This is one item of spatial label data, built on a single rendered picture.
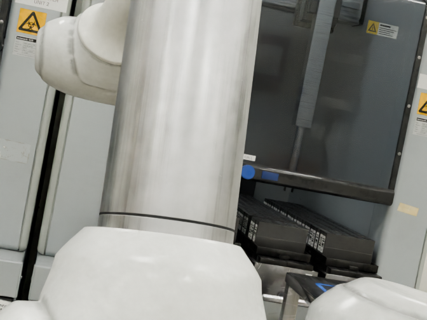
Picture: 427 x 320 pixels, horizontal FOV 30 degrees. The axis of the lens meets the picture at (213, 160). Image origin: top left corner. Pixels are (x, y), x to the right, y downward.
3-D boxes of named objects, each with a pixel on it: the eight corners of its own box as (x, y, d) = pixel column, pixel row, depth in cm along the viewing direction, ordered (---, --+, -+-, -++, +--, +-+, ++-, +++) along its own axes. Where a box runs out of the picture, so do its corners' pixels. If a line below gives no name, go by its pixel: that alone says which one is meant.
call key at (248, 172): (238, 177, 165) (241, 163, 165) (252, 180, 165) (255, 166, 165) (239, 178, 164) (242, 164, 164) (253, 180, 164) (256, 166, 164)
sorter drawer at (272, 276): (194, 235, 228) (201, 204, 227) (241, 243, 230) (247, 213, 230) (252, 302, 156) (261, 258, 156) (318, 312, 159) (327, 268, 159)
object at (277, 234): (301, 255, 172) (307, 228, 172) (304, 257, 170) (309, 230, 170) (250, 247, 170) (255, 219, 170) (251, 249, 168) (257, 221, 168)
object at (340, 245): (367, 266, 175) (373, 239, 175) (370, 268, 173) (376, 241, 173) (317, 258, 173) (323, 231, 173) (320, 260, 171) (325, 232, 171)
